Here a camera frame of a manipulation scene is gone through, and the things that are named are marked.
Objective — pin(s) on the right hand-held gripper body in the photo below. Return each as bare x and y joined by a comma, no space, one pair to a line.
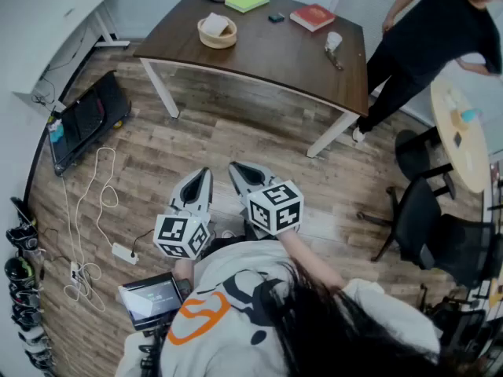
275,210

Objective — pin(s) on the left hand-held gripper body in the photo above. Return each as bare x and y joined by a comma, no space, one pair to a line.
181,234

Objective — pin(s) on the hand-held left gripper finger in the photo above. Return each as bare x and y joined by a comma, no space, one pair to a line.
207,198
177,195

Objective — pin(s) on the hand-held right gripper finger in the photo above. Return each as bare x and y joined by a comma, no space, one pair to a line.
272,179
241,185

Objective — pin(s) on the beige round bowl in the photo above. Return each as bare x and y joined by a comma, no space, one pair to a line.
216,42

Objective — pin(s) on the white square block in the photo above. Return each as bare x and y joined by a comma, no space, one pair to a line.
214,24

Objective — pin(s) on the person's left forearm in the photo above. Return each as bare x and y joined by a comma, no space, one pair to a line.
182,269

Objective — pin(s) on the person's right forearm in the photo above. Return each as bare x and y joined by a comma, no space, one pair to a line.
306,257

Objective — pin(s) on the small dark teal box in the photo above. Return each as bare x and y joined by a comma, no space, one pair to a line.
276,17

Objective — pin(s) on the small brown box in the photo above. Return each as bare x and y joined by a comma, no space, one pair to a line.
459,120

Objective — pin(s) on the person's black trousers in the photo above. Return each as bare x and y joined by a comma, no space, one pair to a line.
220,246

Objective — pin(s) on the person's white shoe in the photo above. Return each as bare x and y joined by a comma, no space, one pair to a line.
228,234

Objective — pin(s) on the white power strip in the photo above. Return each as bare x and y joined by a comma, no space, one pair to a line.
123,252

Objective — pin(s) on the black tablet screen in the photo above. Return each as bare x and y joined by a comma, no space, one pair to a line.
153,301

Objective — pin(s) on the white plug adapter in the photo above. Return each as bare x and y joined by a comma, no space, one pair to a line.
75,271

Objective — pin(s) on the person's white printed sweatshirt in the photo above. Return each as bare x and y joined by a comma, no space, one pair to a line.
220,348

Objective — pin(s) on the black treadmill pad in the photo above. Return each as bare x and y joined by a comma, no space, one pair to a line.
90,112

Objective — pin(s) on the dark brown wooden table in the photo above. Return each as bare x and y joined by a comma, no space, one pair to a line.
275,53

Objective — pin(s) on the eyeglasses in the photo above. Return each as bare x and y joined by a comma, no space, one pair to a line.
334,59

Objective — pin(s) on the teal bottle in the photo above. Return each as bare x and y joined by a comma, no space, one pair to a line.
57,131

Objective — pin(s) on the black mesh office chair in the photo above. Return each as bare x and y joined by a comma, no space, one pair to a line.
416,218

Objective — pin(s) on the black stool chair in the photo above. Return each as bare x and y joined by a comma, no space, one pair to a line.
412,151

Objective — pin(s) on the white paper cup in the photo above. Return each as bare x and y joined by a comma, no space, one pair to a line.
333,41

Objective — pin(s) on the row of black skates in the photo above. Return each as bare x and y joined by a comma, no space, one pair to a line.
23,281

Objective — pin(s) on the red book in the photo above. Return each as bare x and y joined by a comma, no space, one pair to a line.
312,16

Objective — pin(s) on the green book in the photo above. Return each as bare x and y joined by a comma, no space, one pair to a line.
247,0

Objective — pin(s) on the black phone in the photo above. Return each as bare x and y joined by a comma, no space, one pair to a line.
457,139

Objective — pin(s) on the round light wooden table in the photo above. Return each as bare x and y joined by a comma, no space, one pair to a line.
467,163

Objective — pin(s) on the white desk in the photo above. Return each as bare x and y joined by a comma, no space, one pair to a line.
59,34

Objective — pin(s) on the small teal object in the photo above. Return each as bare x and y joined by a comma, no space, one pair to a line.
471,114

